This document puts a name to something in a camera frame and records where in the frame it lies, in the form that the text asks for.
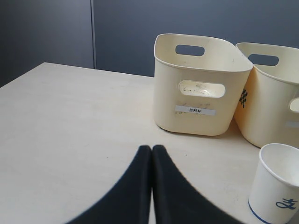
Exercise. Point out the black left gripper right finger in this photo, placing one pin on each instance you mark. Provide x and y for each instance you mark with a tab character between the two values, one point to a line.
176	201

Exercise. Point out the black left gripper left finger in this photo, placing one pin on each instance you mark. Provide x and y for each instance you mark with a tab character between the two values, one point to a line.
128	201

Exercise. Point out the white paper cup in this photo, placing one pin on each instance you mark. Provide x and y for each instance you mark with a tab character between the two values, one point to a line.
274	197

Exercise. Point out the cream left plastic bin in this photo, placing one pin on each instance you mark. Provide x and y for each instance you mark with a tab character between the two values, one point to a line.
197	83

